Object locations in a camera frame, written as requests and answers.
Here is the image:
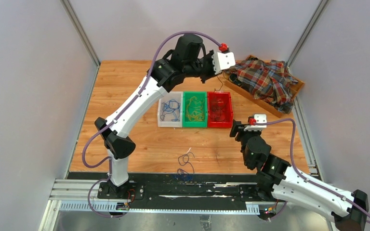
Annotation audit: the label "green plastic bin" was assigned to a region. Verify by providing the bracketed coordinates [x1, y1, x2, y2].
[182, 91, 208, 128]

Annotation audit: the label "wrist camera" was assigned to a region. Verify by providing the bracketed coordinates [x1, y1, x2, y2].
[212, 51, 236, 75]
[243, 114, 267, 131]

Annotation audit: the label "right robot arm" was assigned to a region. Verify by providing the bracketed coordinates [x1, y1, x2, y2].
[229, 116, 369, 231]

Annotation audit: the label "red plastic bin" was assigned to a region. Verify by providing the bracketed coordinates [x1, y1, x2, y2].
[207, 91, 234, 128]

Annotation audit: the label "purple cable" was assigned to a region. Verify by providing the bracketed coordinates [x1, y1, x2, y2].
[81, 30, 230, 218]
[248, 117, 370, 231]

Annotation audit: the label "white plastic bin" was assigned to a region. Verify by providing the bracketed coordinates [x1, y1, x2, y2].
[157, 91, 183, 128]

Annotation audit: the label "yellow wires in green bin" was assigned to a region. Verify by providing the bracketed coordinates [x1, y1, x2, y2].
[185, 96, 207, 122]

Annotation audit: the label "sorted wires in bin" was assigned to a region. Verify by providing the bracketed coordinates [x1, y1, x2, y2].
[160, 99, 182, 122]

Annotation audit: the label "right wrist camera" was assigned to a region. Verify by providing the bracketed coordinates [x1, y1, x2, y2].
[243, 114, 267, 131]

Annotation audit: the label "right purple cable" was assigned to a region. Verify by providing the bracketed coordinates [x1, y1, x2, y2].
[248, 117, 370, 231]

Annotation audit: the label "brown wires in red bin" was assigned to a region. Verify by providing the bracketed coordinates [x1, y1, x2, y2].
[210, 97, 229, 122]

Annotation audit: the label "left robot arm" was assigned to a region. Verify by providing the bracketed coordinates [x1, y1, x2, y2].
[94, 31, 221, 199]

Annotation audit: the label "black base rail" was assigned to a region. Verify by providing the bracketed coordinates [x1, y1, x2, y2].
[50, 172, 287, 221]

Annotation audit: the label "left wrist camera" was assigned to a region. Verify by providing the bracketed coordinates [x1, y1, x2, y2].
[212, 51, 236, 75]

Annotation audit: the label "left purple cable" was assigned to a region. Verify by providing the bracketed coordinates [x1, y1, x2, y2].
[81, 30, 230, 218]

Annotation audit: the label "plaid shirt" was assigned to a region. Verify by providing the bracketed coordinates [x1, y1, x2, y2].
[222, 56, 299, 115]

